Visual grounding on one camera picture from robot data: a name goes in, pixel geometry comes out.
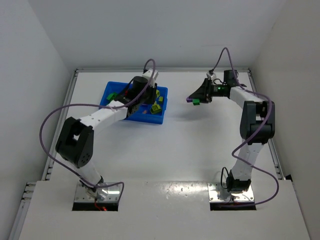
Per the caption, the green number three lego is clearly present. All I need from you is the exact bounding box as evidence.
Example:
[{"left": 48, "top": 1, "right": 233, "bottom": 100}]
[{"left": 192, "top": 99, "right": 200, "bottom": 106}]

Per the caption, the lime green lego brick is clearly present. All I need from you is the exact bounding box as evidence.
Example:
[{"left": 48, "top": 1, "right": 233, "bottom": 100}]
[{"left": 150, "top": 104, "right": 162, "bottom": 115}]

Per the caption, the blue plastic sorting bin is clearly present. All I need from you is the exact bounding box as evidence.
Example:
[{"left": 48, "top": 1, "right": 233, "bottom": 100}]
[{"left": 100, "top": 81, "right": 168, "bottom": 125}]

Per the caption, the green square lego brick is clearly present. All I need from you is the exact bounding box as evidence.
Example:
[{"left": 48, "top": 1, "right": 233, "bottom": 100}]
[{"left": 106, "top": 92, "right": 118, "bottom": 102}]

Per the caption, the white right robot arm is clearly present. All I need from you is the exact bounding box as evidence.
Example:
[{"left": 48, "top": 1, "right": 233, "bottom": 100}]
[{"left": 186, "top": 70, "right": 275, "bottom": 193}]

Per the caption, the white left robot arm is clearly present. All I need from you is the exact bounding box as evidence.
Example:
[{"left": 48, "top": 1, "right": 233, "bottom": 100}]
[{"left": 55, "top": 76, "right": 158, "bottom": 193}]

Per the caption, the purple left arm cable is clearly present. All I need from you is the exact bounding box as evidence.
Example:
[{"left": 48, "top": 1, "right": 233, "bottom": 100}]
[{"left": 39, "top": 58, "right": 157, "bottom": 201}]

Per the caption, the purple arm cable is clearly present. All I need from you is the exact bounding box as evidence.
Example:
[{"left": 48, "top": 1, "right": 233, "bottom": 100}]
[
  {"left": 207, "top": 47, "right": 280, "bottom": 207},
  {"left": 39, "top": 58, "right": 157, "bottom": 201}
]

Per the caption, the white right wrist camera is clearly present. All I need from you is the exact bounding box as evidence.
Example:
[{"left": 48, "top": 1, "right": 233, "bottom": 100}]
[{"left": 206, "top": 69, "right": 217, "bottom": 81}]

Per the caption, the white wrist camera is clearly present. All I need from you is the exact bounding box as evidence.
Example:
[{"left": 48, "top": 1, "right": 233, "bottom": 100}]
[
  {"left": 206, "top": 69, "right": 217, "bottom": 81},
  {"left": 142, "top": 68, "right": 159, "bottom": 82}
]

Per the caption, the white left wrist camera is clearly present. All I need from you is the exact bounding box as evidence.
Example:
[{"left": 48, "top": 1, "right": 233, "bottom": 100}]
[{"left": 142, "top": 68, "right": 159, "bottom": 82}]

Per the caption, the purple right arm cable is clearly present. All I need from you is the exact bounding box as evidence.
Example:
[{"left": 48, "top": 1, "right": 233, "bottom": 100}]
[{"left": 207, "top": 47, "right": 280, "bottom": 207}]

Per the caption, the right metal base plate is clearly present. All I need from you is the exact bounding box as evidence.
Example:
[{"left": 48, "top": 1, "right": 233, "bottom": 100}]
[{"left": 207, "top": 182, "right": 255, "bottom": 204}]

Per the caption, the metal base plate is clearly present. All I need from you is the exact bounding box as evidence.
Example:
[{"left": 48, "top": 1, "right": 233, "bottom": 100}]
[
  {"left": 207, "top": 182, "right": 255, "bottom": 204},
  {"left": 74, "top": 181, "right": 124, "bottom": 204}
]

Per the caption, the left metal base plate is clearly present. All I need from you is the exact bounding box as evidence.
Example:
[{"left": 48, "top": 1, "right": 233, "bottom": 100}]
[{"left": 74, "top": 181, "right": 124, "bottom": 204}]

